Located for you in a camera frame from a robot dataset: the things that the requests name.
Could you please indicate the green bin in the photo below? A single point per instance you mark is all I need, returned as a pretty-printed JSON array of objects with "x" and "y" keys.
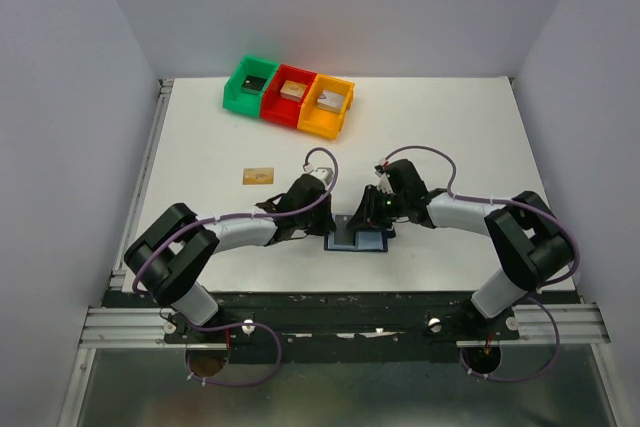
[{"x": 239, "y": 102}]

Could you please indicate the yellow bin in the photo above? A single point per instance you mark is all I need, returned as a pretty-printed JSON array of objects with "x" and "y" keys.
[{"x": 319, "y": 122}]

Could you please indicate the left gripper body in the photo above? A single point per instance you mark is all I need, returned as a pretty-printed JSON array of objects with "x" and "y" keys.
[{"x": 317, "y": 222}]

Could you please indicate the aluminium rail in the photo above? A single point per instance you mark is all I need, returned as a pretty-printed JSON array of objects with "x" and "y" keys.
[{"x": 123, "y": 328}]

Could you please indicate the red bin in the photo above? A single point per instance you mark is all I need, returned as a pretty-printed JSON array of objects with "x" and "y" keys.
[{"x": 282, "y": 101}]

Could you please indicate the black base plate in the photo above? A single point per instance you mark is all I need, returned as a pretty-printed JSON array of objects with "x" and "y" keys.
[{"x": 352, "y": 327}]

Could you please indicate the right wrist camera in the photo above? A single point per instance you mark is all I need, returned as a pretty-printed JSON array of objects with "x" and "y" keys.
[{"x": 383, "y": 184}]

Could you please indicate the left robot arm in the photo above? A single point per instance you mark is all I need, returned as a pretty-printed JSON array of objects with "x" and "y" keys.
[{"x": 170, "y": 255}]

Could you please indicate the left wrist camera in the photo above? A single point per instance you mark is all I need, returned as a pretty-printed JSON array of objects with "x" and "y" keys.
[{"x": 324, "y": 174}]

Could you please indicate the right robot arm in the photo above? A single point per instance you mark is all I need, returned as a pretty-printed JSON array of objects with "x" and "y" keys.
[{"x": 530, "y": 244}]

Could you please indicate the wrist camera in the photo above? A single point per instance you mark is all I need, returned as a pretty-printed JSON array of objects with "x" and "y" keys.
[
  {"x": 383, "y": 184},
  {"x": 324, "y": 174}
]

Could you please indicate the dark block in green bin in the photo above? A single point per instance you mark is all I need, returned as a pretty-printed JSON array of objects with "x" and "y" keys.
[{"x": 253, "y": 84}]

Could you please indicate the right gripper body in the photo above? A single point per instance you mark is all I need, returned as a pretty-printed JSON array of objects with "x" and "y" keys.
[{"x": 389, "y": 206}]

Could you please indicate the gold credit card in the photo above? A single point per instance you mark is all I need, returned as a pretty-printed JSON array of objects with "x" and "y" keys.
[{"x": 258, "y": 176}]

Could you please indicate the tan block in red bin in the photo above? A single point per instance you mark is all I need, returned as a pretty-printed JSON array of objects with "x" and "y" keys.
[{"x": 293, "y": 90}]

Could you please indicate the blue card holder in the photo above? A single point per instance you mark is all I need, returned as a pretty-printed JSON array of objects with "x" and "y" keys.
[{"x": 343, "y": 239}]

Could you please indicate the grey block in yellow bin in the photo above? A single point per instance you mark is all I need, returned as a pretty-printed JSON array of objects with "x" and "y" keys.
[{"x": 330, "y": 101}]

